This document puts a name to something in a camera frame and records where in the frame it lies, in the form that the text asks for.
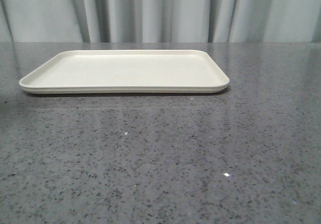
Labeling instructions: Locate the cream rectangular tray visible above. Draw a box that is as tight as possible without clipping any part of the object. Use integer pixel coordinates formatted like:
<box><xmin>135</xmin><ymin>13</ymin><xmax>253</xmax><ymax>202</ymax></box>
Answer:
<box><xmin>19</xmin><ymin>50</ymin><xmax>230</xmax><ymax>94</ymax></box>

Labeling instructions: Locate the grey-green curtain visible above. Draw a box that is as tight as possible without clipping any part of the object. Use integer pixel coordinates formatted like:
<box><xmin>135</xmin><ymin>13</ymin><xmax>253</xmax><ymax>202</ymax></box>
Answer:
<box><xmin>1</xmin><ymin>0</ymin><xmax>320</xmax><ymax>43</ymax></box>

